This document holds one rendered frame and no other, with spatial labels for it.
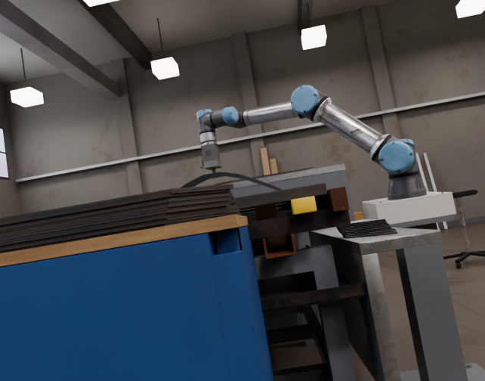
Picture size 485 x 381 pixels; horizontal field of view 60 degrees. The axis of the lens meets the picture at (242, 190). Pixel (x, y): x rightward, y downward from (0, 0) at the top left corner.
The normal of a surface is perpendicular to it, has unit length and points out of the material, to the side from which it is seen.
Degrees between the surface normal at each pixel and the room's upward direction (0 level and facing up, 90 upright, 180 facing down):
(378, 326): 90
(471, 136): 90
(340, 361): 90
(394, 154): 99
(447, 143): 90
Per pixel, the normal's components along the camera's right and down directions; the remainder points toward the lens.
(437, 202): -0.11, -0.06
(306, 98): -0.53, -0.02
